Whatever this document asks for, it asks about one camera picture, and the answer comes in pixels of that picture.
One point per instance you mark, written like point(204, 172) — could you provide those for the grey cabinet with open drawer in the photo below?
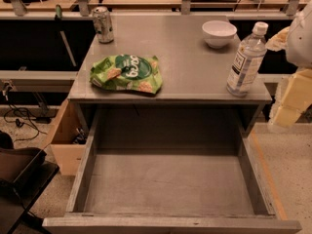
point(178, 162)

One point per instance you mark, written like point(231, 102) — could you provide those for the clear plastic water bottle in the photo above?
point(248, 59)

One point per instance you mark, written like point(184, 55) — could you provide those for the wooden box on floor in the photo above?
point(63, 131)

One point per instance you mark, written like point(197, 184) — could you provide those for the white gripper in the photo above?
point(300, 41)

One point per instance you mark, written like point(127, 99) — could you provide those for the green snack chip bag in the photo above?
point(127, 73)

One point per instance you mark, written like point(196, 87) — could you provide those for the black chair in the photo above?
point(24, 175)

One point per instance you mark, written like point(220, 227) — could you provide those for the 7up soda can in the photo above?
point(103, 25)

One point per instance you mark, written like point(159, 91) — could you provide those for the white ceramic bowl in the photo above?
point(218, 33)

